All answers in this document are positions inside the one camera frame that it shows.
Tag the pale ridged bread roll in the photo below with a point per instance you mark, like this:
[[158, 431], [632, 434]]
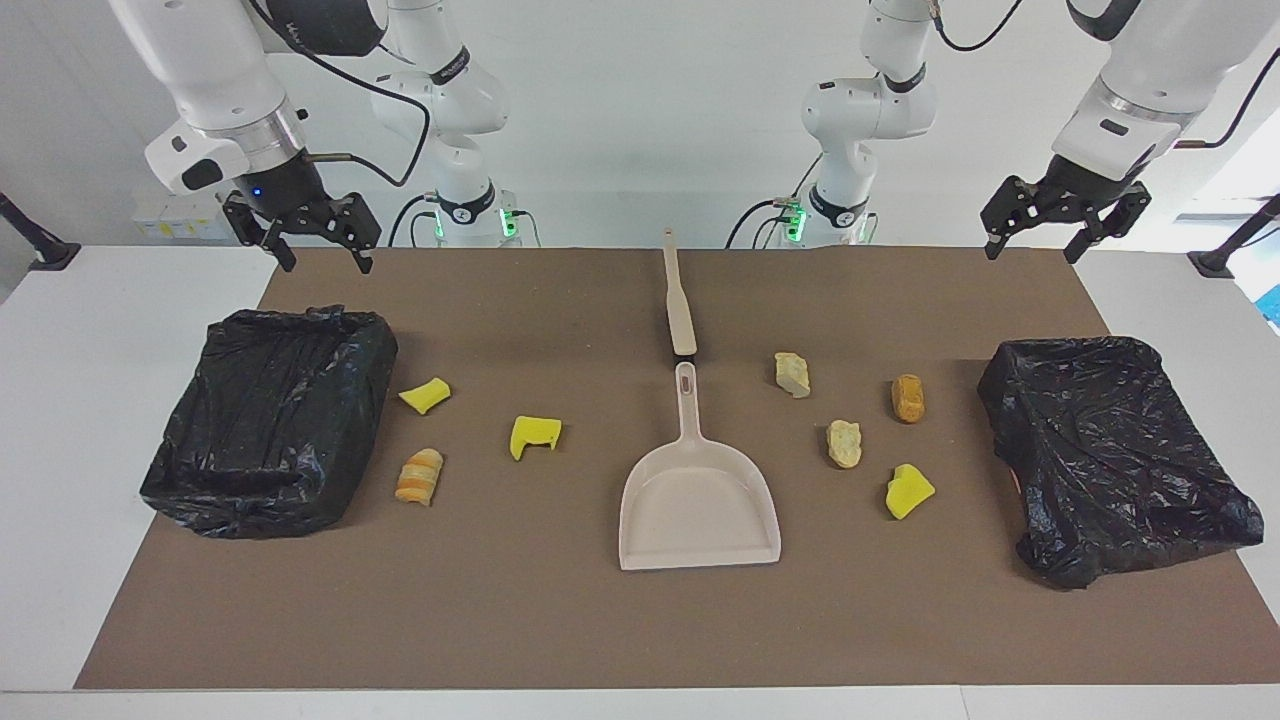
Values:
[[845, 444]]

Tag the orange striped croissant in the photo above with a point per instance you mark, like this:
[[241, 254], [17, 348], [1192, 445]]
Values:
[[419, 478]]

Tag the black bag lined bin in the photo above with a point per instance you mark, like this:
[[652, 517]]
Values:
[[260, 430], [1110, 460]]

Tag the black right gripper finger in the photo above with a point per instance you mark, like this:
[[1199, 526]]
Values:
[[364, 258], [281, 250]]

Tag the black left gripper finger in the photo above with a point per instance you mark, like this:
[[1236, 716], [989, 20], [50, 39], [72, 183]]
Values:
[[1080, 245], [994, 245]]

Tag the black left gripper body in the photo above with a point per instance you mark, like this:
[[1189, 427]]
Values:
[[1075, 190]]

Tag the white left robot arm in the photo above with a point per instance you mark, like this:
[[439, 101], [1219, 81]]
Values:
[[1150, 70]]

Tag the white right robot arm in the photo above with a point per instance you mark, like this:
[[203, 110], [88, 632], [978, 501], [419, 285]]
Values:
[[220, 70]]

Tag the black camera stand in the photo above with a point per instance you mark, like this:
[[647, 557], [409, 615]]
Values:
[[40, 245], [1230, 250]]

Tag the yellow curved sponge scrap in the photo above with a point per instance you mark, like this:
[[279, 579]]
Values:
[[424, 396]]

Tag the pale torn bread chunk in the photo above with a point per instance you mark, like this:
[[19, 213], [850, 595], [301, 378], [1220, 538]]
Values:
[[792, 375]]

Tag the beige plastic dustpan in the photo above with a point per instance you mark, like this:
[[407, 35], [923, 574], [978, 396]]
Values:
[[700, 510]]

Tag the white wall socket box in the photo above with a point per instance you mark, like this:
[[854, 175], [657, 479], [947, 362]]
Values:
[[185, 215]]

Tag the yellow notched sponge piece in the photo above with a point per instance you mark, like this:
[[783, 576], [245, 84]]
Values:
[[530, 438]]

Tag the beige hand brush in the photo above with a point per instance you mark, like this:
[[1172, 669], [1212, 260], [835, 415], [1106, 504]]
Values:
[[680, 320]]

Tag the brown bread bun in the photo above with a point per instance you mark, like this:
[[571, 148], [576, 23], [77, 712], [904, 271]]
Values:
[[908, 398]]

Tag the yellow sponge green backing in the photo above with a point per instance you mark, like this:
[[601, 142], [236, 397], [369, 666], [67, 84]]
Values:
[[908, 492]]

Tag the brown table mat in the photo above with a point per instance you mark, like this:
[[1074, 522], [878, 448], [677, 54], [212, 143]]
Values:
[[600, 620]]

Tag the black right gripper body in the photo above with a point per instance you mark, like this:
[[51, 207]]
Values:
[[290, 195]]

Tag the blue object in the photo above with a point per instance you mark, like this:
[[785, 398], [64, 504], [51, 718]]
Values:
[[1273, 305]]

